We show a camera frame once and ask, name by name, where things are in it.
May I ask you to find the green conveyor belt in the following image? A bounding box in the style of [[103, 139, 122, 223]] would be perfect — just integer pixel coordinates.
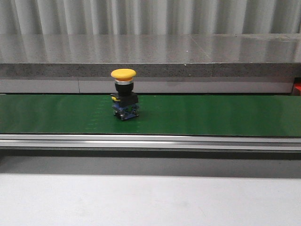
[[0, 94, 301, 137]]

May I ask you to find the yellow mushroom push button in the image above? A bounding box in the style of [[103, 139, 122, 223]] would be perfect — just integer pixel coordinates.
[[111, 68, 139, 121]]

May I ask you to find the grey stone counter slab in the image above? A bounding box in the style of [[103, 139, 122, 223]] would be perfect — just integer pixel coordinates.
[[0, 34, 301, 94]]

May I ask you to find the red box at right edge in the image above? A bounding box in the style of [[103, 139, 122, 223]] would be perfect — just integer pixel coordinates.
[[292, 82, 301, 96]]

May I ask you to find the white pleated curtain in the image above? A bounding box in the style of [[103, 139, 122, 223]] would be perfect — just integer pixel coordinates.
[[0, 0, 301, 34]]

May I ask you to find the aluminium conveyor side rail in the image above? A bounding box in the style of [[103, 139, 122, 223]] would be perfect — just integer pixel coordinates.
[[0, 134, 301, 152]]

